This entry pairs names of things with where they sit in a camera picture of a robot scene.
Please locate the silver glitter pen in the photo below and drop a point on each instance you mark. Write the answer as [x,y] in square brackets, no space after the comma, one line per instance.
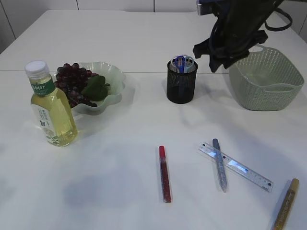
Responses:
[220,166]

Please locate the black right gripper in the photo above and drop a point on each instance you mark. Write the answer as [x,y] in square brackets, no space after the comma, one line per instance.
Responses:
[227,52]

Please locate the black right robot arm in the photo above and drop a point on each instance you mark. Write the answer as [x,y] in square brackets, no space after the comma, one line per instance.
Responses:
[236,30]

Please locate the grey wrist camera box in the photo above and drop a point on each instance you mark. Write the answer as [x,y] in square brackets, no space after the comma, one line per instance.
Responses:
[205,7]

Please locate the red glitter pen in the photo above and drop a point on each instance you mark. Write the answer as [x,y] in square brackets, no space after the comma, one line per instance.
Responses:
[167,198]

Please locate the gold glitter pen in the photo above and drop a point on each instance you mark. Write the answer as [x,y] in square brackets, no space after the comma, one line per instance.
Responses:
[286,206]

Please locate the black mesh pen holder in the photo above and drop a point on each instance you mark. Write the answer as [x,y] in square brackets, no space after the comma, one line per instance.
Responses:
[181,86]

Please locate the pale green wavy plate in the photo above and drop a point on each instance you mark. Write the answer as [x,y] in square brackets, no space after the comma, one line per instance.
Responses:
[114,76]

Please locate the pink scissors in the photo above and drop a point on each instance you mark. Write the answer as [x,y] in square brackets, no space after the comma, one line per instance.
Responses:
[174,67]

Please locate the blue scissors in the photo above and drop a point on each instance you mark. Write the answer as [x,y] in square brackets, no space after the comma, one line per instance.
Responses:
[184,63]

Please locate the clear plastic ruler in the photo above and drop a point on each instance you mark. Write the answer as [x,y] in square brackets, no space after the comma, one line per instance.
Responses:
[238,167]

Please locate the green woven plastic basket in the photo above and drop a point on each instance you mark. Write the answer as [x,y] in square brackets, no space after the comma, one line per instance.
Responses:
[266,80]

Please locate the dark red grape bunch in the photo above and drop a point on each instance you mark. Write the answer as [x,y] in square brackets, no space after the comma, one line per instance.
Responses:
[81,85]

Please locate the yellow tea bottle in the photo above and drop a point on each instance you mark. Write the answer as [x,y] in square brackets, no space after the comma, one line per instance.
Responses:
[50,105]

